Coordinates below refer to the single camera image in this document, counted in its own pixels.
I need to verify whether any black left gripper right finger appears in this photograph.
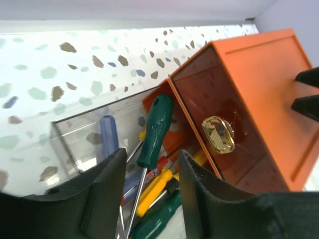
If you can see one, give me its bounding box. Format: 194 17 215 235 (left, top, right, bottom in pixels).
178 150 319 239

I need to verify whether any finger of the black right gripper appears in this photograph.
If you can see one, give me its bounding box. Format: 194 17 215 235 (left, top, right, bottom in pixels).
295 67 319 88
291 95 319 122

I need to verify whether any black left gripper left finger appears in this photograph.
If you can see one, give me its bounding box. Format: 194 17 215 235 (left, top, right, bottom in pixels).
0 148 127 239

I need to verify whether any green screwdriver pointing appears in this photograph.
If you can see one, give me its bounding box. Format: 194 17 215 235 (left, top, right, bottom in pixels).
130 190 181 239

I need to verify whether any blue screwdriver red collar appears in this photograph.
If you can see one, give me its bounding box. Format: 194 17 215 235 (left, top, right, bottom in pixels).
100 115 120 159

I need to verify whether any orange drawer cabinet box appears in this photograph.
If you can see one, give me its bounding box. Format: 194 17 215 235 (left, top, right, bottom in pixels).
142 27 319 192

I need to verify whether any clear plastic drawer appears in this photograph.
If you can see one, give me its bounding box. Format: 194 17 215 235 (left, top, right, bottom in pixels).
49 82 190 239

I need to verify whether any long green screwdriver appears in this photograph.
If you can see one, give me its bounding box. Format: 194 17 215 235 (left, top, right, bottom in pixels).
124 94 173 239

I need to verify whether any blue red handled screwdriver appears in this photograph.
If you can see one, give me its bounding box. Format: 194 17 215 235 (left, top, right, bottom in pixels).
121 156 168 206

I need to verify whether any yellow screwdriver long shaft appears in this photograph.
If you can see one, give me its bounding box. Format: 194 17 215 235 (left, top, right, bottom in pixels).
169 149 208 172

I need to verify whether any gold upper drawer knob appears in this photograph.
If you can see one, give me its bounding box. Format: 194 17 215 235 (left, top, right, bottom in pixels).
201 116 235 154

